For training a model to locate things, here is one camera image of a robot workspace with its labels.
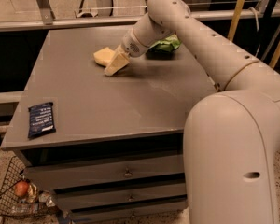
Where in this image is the yellow sponge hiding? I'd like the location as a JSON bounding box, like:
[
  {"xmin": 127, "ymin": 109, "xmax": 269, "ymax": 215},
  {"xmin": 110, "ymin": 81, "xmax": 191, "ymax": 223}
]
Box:
[{"xmin": 93, "ymin": 47, "xmax": 115, "ymax": 67}]

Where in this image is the black wire basket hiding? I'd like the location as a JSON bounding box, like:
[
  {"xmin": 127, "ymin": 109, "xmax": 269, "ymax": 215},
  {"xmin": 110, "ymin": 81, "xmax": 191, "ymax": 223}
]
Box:
[{"xmin": 0, "ymin": 156, "xmax": 60, "ymax": 219}]

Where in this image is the metal railing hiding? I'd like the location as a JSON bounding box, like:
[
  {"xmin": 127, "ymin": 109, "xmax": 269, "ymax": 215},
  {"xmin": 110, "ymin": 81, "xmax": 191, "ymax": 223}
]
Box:
[{"xmin": 0, "ymin": 7, "xmax": 280, "ymax": 33}]

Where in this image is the red apple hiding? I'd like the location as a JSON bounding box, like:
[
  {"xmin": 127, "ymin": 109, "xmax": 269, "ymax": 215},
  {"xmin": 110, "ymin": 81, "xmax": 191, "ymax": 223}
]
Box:
[{"xmin": 14, "ymin": 180, "xmax": 29, "ymax": 197}]

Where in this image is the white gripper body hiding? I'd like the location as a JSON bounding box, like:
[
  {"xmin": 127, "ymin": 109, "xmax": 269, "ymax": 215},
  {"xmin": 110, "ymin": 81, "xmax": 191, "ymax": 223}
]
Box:
[{"xmin": 121, "ymin": 28, "xmax": 149, "ymax": 57}]

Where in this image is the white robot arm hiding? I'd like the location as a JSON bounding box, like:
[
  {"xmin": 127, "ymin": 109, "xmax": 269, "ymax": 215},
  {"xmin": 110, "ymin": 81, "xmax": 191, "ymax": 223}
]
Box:
[{"xmin": 105, "ymin": 0, "xmax": 280, "ymax": 224}]

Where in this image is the blue rxbar wrapper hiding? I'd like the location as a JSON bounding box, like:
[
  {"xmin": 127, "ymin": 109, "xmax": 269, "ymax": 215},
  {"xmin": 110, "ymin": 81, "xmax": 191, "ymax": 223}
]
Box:
[{"xmin": 28, "ymin": 102, "xmax": 56, "ymax": 139}]

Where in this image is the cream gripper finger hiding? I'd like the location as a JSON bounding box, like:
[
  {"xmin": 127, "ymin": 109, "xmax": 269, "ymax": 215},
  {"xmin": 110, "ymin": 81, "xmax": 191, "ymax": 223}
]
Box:
[{"xmin": 105, "ymin": 46, "xmax": 130, "ymax": 77}]

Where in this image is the yellow wooden pole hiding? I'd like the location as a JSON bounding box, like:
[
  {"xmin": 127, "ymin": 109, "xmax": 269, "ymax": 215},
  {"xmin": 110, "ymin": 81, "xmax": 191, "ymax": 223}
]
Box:
[{"xmin": 228, "ymin": 0, "xmax": 245, "ymax": 41}]

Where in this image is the grey drawer cabinet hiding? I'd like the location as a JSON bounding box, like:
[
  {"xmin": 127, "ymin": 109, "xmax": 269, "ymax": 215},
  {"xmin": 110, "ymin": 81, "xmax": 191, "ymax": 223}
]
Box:
[{"xmin": 2, "ymin": 26, "xmax": 215, "ymax": 224}]

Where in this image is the green chip bag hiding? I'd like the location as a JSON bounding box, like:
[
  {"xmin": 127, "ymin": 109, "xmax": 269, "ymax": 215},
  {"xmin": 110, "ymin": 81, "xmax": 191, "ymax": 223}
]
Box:
[{"xmin": 149, "ymin": 34, "xmax": 181, "ymax": 53}]

